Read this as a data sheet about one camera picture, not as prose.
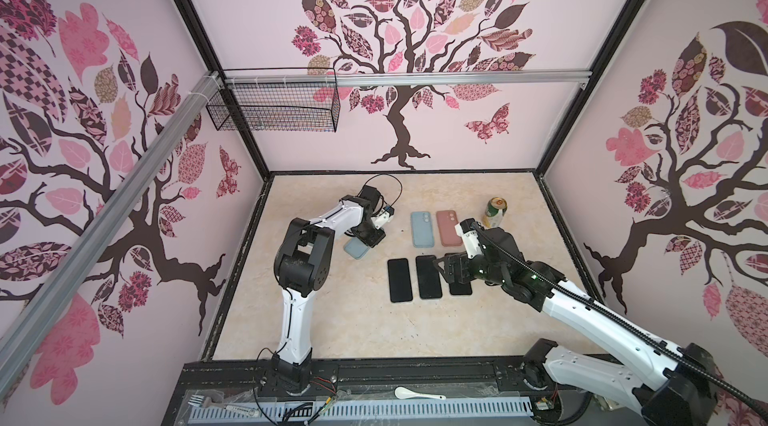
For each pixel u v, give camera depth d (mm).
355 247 976
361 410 697
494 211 964
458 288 875
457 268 668
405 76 934
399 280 888
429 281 899
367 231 863
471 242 683
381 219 928
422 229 1053
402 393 705
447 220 1061
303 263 556
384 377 755
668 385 384
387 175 899
